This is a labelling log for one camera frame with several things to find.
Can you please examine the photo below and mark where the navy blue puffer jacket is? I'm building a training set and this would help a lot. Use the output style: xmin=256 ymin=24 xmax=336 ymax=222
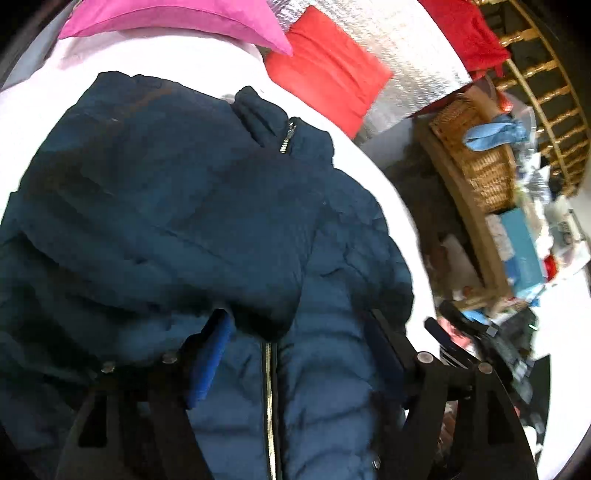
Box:
xmin=0 ymin=71 xmax=415 ymax=480

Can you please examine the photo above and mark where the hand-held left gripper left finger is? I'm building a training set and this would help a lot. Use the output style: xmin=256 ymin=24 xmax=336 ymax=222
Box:
xmin=55 ymin=308 xmax=236 ymax=480

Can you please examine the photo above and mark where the teal box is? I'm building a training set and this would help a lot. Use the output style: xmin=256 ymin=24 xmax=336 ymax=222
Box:
xmin=499 ymin=208 xmax=546 ymax=284

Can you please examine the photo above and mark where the golden wooden railing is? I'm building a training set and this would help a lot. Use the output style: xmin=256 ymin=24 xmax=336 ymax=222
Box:
xmin=475 ymin=0 xmax=591 ymax=197

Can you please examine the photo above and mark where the wooden shelf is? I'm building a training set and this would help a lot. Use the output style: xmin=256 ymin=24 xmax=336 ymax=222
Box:
xmin=418 ymin=83 xmax=520 ymax=311

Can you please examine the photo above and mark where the red folded cloth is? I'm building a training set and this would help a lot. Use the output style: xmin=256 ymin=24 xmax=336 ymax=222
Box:
xmin=265 ymin=6 xmax=394 ymax=140

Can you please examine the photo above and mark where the silver foil insulation panel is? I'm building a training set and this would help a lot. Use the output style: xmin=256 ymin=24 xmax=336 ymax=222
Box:
xmin=268 ymin=0 xmax=474 ymax=144

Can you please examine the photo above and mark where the wicker basket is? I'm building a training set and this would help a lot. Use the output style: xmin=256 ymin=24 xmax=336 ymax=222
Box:
xmin=429 ymin=95 xmax=518 ymax=214

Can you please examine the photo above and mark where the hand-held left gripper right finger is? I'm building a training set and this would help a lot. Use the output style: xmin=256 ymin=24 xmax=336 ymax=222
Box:
xmin=364 ymin=308 xmax=539 ymax=480

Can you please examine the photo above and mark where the light blue cloth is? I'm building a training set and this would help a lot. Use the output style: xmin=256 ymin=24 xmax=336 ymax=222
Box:
xmin=464 ymin=114 xmax=528 ymax=152

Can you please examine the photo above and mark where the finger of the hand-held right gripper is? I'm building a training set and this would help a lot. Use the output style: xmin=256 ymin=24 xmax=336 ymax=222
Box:
xmin=424 ymin=318 xmax=468 ymax=366
xmin=438 ymin=301 xmax=486 ymax=341

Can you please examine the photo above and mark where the pink pillow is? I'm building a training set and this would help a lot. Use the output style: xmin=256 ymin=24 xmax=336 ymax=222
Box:
xmin=58 ymin=0 xmax=294 ymax=57

